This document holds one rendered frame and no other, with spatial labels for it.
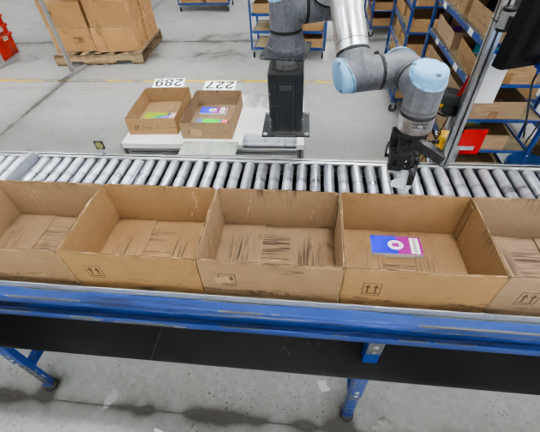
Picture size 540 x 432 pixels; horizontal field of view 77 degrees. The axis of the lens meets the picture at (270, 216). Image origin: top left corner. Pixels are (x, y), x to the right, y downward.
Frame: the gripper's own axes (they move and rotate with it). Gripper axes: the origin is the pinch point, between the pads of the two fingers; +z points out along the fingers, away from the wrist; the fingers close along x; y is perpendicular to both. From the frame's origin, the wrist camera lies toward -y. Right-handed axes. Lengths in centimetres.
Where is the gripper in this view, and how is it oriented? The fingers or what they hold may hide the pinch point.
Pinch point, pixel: (404, 186)
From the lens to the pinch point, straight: 114.5
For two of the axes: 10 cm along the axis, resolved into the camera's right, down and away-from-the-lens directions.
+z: 0.4, 7.1, 7.1
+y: -9.9, -0.4, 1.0
